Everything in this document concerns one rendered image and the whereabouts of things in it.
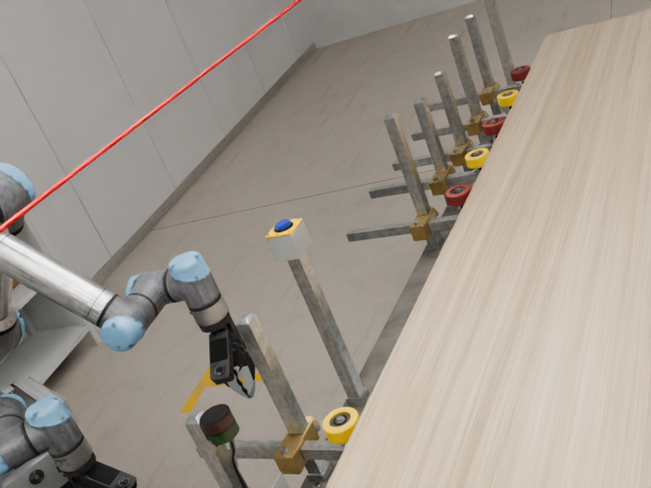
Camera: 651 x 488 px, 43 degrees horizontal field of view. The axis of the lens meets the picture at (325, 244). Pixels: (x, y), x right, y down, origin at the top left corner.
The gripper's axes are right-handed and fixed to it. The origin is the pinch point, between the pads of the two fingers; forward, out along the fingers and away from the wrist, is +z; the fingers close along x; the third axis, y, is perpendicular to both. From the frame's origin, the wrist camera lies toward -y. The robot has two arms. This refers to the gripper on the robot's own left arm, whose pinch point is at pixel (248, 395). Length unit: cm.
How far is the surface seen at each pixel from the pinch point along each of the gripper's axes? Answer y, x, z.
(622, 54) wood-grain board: 154, -126, 5
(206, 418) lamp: -27.6, -1.8, -15.8
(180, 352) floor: 198, 103, 95
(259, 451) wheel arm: -3.8, 2.3, 12.8
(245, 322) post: -3.7, -8.1, -19.7
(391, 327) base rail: 51, -27, 25
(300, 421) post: -2.7, -9.3, 8.7
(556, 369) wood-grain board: -13, -65, 5
